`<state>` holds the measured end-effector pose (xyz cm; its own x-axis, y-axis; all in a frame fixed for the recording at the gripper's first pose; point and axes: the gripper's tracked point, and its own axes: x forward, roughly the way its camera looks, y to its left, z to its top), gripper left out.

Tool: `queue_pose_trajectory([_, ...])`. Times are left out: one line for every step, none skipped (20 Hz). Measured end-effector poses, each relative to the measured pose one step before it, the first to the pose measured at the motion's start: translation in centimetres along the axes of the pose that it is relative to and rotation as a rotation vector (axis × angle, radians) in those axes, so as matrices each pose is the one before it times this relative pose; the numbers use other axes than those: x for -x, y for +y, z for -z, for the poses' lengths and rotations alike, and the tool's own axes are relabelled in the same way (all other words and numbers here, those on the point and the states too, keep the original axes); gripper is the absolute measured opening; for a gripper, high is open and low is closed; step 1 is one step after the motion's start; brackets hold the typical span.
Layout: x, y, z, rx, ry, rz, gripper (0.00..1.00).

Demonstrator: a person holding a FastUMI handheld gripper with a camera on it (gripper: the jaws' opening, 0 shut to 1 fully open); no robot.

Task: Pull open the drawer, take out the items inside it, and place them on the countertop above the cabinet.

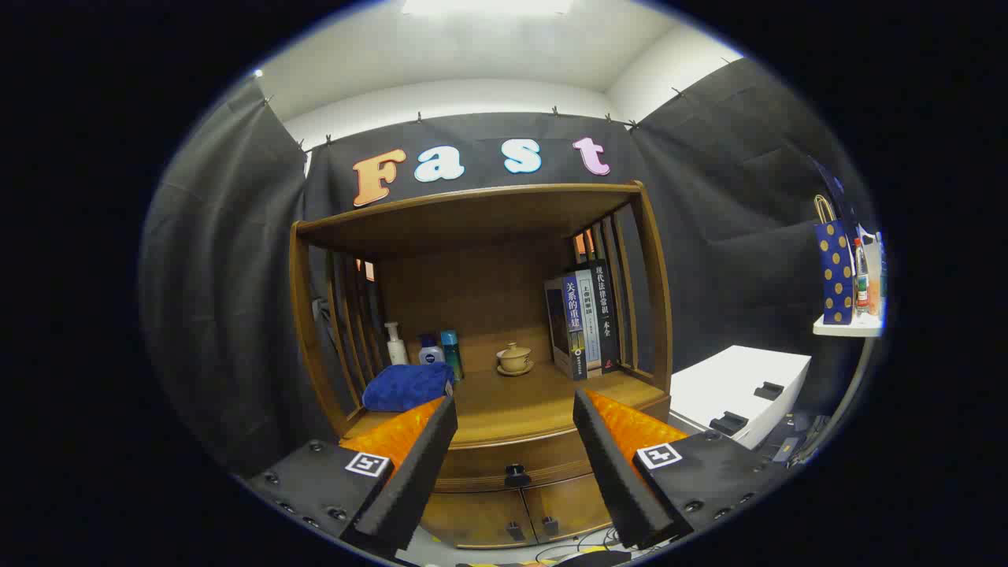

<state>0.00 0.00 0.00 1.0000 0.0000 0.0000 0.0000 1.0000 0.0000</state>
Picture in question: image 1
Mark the blue gold-dotted gift bag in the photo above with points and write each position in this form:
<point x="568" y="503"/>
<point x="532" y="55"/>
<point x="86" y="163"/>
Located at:
<point x="835" y="272"/>

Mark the bottle with red label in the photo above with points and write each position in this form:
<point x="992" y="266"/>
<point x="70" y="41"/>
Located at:
<point x="861" y="283"/>

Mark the white bottle with blue cap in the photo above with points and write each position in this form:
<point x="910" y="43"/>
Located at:
<point x="431" y="354"/>

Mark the black electronic equipment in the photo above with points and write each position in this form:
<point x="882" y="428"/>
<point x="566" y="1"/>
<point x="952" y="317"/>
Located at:
<point x="787" y="441"/>

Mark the light blue book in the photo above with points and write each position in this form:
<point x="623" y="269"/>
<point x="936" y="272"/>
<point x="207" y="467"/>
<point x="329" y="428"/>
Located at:
<point x="591" y="331"/>

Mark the wooden cabinet door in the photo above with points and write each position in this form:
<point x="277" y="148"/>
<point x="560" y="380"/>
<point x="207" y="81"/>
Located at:
<point x="472" y="516"/>
<point x="571" y="508"/>

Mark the teal bottle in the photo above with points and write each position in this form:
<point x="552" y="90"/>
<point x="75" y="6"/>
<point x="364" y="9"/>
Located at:
<point x="451" y="354"/>

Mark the white drawer cabinet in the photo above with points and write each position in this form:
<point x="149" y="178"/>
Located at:
<point x="732" y="378"/>

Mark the folded blue towel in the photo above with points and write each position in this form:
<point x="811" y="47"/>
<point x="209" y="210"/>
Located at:
<point x="405" y="386"/>

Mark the beige lidded teacup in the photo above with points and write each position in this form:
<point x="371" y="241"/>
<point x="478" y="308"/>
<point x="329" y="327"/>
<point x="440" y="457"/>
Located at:
<point x="515" y="360"/>

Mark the black backdrop cloth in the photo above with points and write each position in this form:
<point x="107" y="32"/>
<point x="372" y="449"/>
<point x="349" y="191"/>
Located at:
<point x="732" y="236"/>

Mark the beige saucer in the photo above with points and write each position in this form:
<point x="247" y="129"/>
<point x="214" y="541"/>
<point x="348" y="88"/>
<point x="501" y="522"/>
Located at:
<point x="516" y="373"/>

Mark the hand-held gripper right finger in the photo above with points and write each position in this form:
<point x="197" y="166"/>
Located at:
<point x="614" y="480"/>

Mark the wooden countertop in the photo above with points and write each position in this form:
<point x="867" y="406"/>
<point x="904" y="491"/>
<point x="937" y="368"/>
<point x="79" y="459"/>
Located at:
<point x="504" y="402"/>

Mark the white shelf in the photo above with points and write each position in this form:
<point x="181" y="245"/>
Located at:
<point x="846" y="326"/>

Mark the dark book with blue spine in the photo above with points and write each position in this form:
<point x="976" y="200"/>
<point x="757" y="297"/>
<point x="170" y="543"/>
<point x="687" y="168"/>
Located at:
<point x="573" y="331"/>

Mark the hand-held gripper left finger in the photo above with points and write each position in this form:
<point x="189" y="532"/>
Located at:
<point x="417" y="480"/>

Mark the wooden cabinet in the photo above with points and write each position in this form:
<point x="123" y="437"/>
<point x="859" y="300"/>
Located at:
<point x="472" y="213"/>

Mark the wooden drawer with black knob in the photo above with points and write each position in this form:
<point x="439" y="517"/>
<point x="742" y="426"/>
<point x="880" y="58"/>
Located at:
<point x="535" y="461"/>

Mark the white pump bottle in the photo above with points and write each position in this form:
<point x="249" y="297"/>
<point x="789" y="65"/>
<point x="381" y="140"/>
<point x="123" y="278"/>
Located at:
<point x="396" y="350"/>

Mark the black book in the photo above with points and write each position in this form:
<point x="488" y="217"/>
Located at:
<point x="605" y="323"/>

